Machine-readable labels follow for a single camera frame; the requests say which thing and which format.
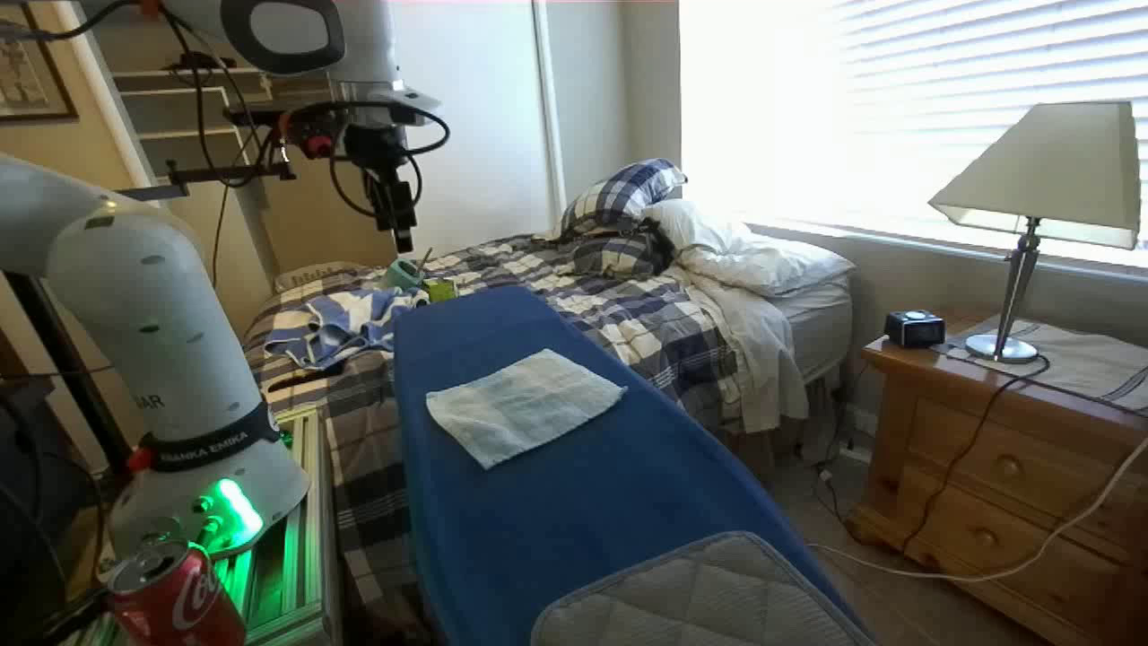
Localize beige nightstand mat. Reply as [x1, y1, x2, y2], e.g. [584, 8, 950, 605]
[950, 318, 1148, 415]

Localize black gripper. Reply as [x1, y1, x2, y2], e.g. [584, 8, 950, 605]
[343, 122, 424, 256]

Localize white mattress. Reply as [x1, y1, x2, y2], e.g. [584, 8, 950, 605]
[776, 278, 859, 386]

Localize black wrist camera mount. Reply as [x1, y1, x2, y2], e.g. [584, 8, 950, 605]
[227, 96, 450, 162]

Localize crumpled blue white cloth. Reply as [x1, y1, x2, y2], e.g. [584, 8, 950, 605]
[263, 282, 416, 375]

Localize white rack with green light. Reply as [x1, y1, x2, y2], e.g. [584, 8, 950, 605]
[198, 402, 333, 646]

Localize framed wall picture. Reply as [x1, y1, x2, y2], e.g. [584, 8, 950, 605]
[0, 16, 81, 127]

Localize red soda can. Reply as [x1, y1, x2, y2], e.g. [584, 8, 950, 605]
[103, 547, 249, 646]

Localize white pillow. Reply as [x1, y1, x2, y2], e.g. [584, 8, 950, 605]
[648, 193, 858, 303]

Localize wooden wall shelf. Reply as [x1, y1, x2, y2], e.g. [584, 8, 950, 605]
[106, 54, 304, 200]

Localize white cable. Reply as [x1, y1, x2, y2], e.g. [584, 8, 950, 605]
[821, 438, 1148, 587]

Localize light blue terry cloth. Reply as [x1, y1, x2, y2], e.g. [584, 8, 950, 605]
[424, 346, 626, 475]

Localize small green object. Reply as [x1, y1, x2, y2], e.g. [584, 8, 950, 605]
[392, 256, 467, 304]

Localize white window blinds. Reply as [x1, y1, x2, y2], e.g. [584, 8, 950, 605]
[679, 0, 1148, 262]

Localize blue ironing board cover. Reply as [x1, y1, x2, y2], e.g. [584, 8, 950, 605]
[392, 282, 877, 646]

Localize white bed sheet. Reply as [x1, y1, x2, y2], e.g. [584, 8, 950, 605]
[679, 267, 816, 438]

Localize black equipment stand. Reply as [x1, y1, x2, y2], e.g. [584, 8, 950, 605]
[0, 268, 135, 646]

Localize table lamp with cream shade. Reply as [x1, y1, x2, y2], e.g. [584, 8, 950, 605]
[924, 96, 1144, 365]

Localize black lamp cable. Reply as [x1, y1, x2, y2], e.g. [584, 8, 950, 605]
[901, 351, 1053, 559]

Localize grey quilted pad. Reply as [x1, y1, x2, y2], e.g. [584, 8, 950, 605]
[526, 526, 877, 646]

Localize wooden nightstand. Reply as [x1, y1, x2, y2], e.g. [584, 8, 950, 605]
[851, 317, 1148, 646]

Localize plaid pillow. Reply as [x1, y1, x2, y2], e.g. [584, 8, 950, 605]
[555, 159, 692, 244]

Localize black alarm clock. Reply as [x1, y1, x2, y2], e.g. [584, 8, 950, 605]
[882, 304, 950, 351]

